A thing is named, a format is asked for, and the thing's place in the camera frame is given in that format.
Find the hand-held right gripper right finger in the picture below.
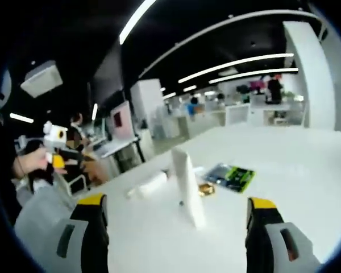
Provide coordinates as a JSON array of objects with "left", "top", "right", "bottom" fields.
[{"left": 245, "top": 197, "right": 321, "bottom": 273}]

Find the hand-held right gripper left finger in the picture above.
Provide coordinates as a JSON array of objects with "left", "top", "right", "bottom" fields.
[{"left": 55, "top": 193, "right": 110, "bottom": 273}]

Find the green black skincare sachet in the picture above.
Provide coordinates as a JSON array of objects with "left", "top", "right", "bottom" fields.
[{"left": 203, "top": 163, "right": 256, "bottom": 194}]

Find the red-banded white skincare pump bottle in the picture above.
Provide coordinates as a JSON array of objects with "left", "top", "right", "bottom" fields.
[{"left": 127, "top": 169, "right": 172, "bottom": 200}]

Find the gold skincare sachet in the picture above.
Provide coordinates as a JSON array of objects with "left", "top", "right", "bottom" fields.
[{"left": 197, "top": 183, "right": 217, "bottom": 198}]

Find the tall white skincare tube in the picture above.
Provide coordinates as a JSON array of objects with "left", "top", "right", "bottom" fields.
[{"left": 171, "top": 146, "right": 207, "bottom": 230}]

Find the person's left hand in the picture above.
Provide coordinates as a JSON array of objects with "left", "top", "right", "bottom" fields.
[{"left": 13, "top": 147, "right": 53, "bottom": 180}]

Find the white side table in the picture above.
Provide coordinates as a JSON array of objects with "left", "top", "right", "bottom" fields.
[{"left": 98, "top": 136, "right": 147, "bottom": 173}]

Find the white board with dark square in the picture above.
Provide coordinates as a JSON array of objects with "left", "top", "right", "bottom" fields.
[{"left": 110, "top": 101, "right": 132, "bottom": 140}]

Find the ceiling air conditioner unit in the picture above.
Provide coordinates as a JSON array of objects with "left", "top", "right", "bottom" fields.
[{"left": 20, "top": 61, "right": 64, "bottom": 99}]

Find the black hanging screen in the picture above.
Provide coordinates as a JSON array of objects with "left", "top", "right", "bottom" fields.
[{"left": 89, "top": 39, "right": 124, "bottom": 106}]

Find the long curved ceiling light strip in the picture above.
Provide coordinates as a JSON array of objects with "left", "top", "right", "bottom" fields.
[{"left": 119, "top": 0, "right": 157, "bottom": 45}]

